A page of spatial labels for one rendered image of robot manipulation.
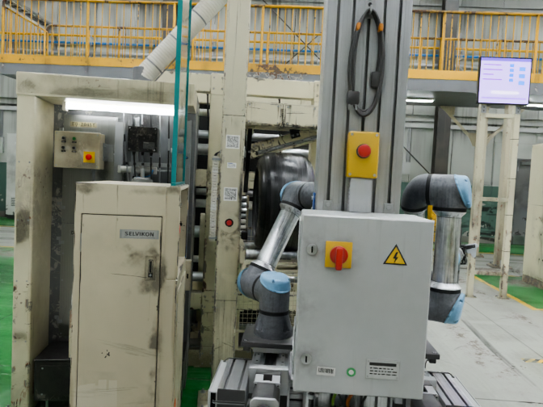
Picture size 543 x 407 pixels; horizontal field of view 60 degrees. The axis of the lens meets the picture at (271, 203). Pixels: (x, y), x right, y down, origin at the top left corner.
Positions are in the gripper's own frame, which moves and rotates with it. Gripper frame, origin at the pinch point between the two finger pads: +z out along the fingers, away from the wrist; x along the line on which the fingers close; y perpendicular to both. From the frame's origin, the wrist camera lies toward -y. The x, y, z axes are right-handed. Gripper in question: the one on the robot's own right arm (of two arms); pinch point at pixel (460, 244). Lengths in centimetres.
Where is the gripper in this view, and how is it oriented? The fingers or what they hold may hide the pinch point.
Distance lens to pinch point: 228.3
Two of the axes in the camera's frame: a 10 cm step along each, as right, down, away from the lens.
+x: 8.7, -0.7, -4.8
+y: 0.7, 10.0, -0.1
